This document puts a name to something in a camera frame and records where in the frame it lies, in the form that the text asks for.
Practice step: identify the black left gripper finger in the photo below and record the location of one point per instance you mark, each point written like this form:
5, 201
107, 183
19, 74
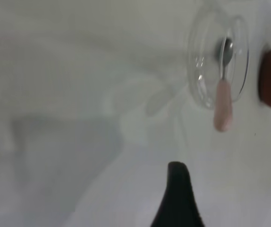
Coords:
178, 203

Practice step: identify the clear glass saucer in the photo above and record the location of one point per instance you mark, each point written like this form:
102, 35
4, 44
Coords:
201, 59

